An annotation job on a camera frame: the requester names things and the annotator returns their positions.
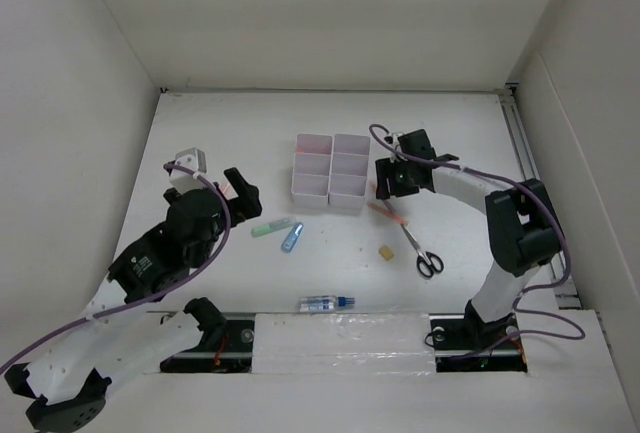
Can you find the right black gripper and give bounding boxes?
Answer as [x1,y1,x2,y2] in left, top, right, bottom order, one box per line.
[375,156,419,200]

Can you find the purple pen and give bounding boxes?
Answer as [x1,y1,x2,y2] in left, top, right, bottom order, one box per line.
[367,180,398,216]

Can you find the red highlighter pen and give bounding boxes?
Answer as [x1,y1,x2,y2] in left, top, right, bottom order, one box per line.
[296,139,332,155]

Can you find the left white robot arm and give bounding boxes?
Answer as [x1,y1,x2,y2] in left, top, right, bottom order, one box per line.
[1,162,262,432]

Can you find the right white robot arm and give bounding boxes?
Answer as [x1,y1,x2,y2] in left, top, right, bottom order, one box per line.
[369,124,569,348]

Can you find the green capped correction tape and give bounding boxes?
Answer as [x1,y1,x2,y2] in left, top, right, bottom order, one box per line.
[251,217,296,238]

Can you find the brown orange pen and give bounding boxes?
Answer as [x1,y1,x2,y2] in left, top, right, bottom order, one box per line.
[367,201,409,226]

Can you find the right white compartment organizer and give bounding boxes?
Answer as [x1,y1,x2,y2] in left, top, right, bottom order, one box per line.
[328,134,370,210]

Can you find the white compartment organizer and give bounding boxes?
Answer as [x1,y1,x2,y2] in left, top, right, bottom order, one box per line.
[291,133,333,209]
[328,134,370,210]

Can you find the blue transparent stapler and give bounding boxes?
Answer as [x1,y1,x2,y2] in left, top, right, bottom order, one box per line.
[281,222,304,253]

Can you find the left white compartment organizer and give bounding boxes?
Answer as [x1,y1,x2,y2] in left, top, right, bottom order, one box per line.
[291,133,333,209]

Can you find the yellow eraser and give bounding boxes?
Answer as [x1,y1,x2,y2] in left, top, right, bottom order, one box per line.
[379,246,394,260]

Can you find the blue capped glue bottle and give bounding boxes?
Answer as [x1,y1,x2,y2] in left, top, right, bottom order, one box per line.
[299,295,355,313]

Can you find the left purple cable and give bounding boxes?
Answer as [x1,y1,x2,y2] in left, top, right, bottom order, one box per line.
[0,162,234,369]

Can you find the purple cable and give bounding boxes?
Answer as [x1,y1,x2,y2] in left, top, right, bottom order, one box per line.
[368,123,586,359]
[0,162,234,369]

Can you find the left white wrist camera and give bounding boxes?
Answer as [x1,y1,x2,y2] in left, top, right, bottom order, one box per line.
[167,147,207,194]

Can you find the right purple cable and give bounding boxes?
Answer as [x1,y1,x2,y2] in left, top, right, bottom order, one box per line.
[368,123,586,359]

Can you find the black handled scissors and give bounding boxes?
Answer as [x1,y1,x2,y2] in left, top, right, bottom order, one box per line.
[400,224,444,279]

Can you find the aluminium rail right side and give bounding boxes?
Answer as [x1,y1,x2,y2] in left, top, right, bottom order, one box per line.
[497,83,583,310]

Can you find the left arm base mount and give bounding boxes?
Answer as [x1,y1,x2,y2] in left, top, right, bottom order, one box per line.
[159,297,256,374]

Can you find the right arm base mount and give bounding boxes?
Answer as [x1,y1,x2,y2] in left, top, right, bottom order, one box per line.
[424,315,528,374]

